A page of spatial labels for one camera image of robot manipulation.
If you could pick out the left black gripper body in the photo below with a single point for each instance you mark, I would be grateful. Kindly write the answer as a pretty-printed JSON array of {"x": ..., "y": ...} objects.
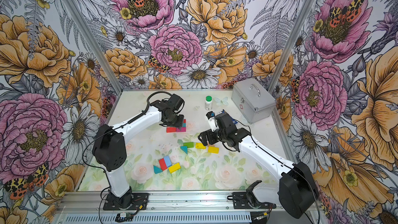
[{"x": 174, "y": 121}]

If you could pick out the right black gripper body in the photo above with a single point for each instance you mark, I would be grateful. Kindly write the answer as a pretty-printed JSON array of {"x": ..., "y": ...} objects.
[{"x": 218, "y": 135}]

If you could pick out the magenta rectangular block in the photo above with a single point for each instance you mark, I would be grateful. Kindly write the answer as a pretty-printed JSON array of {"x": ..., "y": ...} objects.
[{"x": 182, "y": 129}]

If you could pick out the green rectangular block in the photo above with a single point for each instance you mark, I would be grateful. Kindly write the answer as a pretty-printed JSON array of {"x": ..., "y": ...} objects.
[{"x": 189, "y": 144}]

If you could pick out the teal triangular block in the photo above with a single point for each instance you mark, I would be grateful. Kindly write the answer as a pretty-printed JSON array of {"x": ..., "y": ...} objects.
[{"x": 184, "y": 149}]

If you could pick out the teal triangle cluster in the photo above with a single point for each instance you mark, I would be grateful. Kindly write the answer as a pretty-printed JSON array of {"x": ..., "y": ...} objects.
[{"x": 158, "y": 170}]

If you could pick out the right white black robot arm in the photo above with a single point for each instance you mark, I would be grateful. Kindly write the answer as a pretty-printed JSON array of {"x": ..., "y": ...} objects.
[{"x": 296, "y": 191}]

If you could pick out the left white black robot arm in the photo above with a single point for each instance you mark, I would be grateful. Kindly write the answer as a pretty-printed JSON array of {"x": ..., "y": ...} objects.
[{"x": 109, "y": 150}]

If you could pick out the yellow block right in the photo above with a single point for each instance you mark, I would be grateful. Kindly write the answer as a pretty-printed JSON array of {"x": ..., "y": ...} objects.
[{"x": 214, "y": 150}]

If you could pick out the yellow block near green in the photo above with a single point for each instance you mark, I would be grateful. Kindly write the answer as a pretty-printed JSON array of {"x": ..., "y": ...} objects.
[{"x": 200, "y": 146}]

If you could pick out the blue white plastic packet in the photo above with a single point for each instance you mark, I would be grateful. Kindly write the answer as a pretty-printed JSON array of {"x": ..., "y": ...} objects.
[{"x": 232, "y": 119}]

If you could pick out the white bottle green cap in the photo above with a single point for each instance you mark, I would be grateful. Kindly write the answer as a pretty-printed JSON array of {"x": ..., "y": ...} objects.
[{"x": 208, "y": 103}]

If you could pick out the light blue block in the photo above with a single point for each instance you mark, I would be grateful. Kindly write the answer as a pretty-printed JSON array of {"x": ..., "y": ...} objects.
[{"x": 167, "y": 161}]

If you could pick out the yellow block lower cluster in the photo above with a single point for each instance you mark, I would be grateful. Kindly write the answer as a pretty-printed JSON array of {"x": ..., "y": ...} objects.
[{"x": 175, "y": 167}]

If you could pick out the red block lower cluster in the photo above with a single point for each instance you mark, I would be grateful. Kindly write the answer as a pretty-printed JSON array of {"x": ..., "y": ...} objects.
[{"x": 163, "y": 164}]

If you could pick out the silver metal case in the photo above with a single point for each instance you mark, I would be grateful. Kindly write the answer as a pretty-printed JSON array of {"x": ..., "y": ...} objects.
[{"x": 253, "y": 100}]

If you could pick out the small green circuit board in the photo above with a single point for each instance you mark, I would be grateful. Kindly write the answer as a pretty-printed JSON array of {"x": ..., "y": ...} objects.
[{"x": 122, "y": 217}]

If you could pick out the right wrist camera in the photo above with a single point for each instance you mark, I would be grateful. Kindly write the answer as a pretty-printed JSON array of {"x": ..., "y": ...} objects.
[{"x": 212, "y": 120}]

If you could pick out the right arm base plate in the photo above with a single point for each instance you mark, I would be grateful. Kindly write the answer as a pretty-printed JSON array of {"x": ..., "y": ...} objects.
[{"x": 244, "y": 200}]

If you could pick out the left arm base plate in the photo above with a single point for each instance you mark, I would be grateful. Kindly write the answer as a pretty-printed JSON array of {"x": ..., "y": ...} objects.
[{"x": 130, "y": 201}]

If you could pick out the aluminium front rail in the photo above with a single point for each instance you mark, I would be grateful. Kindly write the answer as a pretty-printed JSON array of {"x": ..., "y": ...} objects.
[{"x": 91, "y": 202}]

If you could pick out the left aluminium frame post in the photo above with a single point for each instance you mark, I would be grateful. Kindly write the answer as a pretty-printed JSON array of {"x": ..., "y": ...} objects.
[{"x": 81, "y": 23}]

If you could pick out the aluminium frame post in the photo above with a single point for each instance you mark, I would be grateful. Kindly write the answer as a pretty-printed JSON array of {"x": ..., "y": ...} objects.
[
  {"x": 81, "y": 23},
  {"x": 301, "y": 18}
]

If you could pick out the right aluminium frame post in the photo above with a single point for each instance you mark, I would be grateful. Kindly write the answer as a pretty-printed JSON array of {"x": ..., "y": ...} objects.
[{"x": 301, "y": 18}]

